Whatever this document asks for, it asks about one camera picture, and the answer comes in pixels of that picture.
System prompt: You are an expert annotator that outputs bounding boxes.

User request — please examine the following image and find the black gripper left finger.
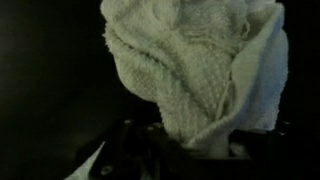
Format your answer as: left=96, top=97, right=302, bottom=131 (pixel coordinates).
left=88, top=119, right=161, bottom=180

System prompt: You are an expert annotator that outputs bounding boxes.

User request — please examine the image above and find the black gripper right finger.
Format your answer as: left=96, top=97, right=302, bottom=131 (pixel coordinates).
left=230, top=120, right=320, bottom=180

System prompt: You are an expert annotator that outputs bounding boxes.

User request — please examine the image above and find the white terry towel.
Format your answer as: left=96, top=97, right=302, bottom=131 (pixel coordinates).
left=64, top=0, right=288, bottom=180

